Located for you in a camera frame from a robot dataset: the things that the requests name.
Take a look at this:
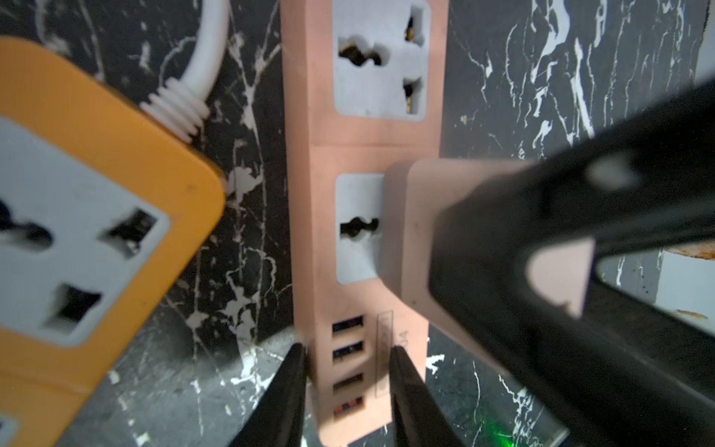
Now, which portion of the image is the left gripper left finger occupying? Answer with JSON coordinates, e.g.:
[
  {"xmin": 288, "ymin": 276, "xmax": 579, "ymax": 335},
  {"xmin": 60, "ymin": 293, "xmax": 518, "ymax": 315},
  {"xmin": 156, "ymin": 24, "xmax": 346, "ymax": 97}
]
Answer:
[{"xmin": 229, "ymin": 343, "xmax": 307, "ymax": 447}]

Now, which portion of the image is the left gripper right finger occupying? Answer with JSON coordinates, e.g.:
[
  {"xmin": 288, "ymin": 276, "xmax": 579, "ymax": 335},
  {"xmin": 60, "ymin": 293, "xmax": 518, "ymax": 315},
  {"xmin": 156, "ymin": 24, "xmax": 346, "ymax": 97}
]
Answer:
[{"xmin": 389, "ymin": 346, "xmax": 463, "ymax": 447}]

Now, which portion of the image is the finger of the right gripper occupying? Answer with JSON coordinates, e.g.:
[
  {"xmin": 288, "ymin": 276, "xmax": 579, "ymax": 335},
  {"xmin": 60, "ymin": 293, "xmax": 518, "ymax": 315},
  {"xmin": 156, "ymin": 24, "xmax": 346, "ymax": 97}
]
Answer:
[{"xmin": 428, "ymin": 83, "xmax": 714, "ymax": 446}]

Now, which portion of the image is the orange power strip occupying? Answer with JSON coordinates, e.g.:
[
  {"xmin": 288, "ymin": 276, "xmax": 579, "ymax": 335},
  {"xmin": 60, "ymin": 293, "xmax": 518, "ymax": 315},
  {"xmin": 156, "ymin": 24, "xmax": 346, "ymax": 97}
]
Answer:
[{"xmin": 1, "ymin": 36, "xmax": 225, "ymax": 446}]

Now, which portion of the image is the pink power strip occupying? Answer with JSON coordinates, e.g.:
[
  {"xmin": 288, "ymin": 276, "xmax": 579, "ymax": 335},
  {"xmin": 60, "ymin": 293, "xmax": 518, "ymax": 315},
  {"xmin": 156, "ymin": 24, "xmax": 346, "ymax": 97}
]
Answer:
[{"xmin": 280, "ymin": 1, "xmax": 449, "ymax": 446}]

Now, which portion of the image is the white cable bundle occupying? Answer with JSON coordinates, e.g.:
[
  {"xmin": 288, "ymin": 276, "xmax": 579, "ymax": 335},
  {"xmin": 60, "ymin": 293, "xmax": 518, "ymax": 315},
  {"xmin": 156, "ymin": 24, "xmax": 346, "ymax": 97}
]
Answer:
[{"xmin": 138, "ymin": 0, "xmax": 231, "ymax": 145}]

